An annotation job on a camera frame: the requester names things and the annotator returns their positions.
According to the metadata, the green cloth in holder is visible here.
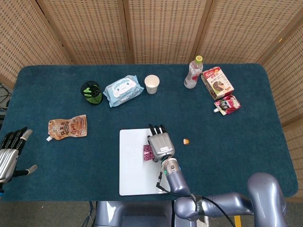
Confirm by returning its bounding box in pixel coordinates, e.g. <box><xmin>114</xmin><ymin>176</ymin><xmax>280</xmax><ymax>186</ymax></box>
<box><xmin>84</xmin><ymin>87</ymin><xmax>102</xmax><ymax>105</ymax></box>

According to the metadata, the black mesh pen holder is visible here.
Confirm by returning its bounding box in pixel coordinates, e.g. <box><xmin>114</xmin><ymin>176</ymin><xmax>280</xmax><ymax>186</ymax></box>
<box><xmin>80</xmin><ymin>81</ymin><xmax>104</xmax><ymax>107</ymax></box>

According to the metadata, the red cookie box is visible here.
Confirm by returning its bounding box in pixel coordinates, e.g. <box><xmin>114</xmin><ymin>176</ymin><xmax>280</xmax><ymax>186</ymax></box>
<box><xmin>201</xmin><ymin>66</ymin><xmax>235</xmax><ymax>100</ymax></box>

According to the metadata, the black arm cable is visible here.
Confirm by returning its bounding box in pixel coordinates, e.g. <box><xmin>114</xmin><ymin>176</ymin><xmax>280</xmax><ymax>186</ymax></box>
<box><xmin>155</xmin><ymin>172</ymin><xmax>228</xmax><ymax>217</ymax></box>

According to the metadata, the white rectangular board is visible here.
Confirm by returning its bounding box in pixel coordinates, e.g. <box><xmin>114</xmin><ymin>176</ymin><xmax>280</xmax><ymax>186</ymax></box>
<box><xmin>119</xmin><ymin>128</ymin><xmax>175</xmax><ymax>196</ymax></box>

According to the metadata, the teal carpet table cover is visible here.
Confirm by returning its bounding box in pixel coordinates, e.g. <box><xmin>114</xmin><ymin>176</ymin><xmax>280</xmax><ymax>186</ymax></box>
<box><xmin>0</xmin><ymin>63</ymin><xmax>299</xmax><ymax>202</ymax></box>

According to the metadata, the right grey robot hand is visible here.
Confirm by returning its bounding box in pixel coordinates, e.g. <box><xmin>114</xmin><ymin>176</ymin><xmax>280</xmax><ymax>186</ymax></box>
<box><xmin>146</xmin><ymin>123</ymin><xmax>175</xmax><ymax>164</ymax></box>

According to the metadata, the white paper cup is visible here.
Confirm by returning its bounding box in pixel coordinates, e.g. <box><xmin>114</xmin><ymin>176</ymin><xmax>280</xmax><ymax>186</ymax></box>
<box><xmin>144</xmin><ymin>74</ymin><xmax>160</xmax><ymax>95</ymax></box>

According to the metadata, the blue wet wipes pack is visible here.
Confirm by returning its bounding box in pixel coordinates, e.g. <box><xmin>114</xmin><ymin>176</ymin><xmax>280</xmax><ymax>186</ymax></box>
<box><xmin>102</xmin><ymin>75</ymin><xmax>144</xmax><ymax>108</ymax></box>

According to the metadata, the clear bottle green cap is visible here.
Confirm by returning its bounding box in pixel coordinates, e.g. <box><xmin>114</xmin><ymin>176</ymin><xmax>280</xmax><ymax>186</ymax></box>
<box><xmin>184</xmin><ymin>55</ymin><xmax>205</xmax><ymax>89</ymax></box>

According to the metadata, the woven folding screen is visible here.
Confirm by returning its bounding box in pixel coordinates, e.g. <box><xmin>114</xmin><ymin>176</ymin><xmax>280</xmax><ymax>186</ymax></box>
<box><xmin>0</xmin><ymin>0</ymin><xmax>303</xmax><ymax>204</ymax></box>

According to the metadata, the brown spout pouch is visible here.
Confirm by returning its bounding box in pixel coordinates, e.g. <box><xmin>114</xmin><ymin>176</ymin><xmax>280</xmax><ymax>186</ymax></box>
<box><xmin>46</xmin><ymin>114</ymin><xmax>88</xmax><ymax>142</ymax></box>

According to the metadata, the grey robot torso base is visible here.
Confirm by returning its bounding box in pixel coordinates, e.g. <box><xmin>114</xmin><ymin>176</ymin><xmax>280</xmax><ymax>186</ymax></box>
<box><xmin>96</xmin><ymin>201</ymin><xmax>176</xmax><ymax>227</ymax></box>

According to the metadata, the red spout pouch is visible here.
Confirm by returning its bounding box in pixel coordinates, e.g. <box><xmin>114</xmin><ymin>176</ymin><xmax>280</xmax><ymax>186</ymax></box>
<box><xmin>213</xmin><ymin>95</ymin><xmax>242</xmax><ymax>116</ymax></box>

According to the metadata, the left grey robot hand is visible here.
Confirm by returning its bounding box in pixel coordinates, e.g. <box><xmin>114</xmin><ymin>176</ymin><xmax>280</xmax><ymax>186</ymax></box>
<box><xmin>0</xmin><ymin>126</ymin><xmax>38</xmax><ymax>185</ymax></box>

